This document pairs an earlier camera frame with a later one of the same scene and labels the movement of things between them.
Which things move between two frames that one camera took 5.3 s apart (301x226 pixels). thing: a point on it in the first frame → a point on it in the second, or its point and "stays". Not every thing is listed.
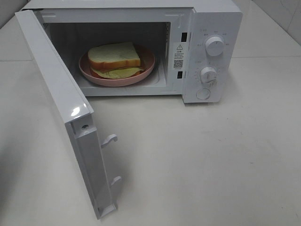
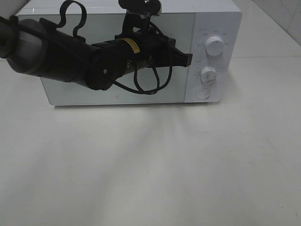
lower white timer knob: [208, 75] stays
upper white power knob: [215, 46] stays
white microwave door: [75, 110] → [100, 28]
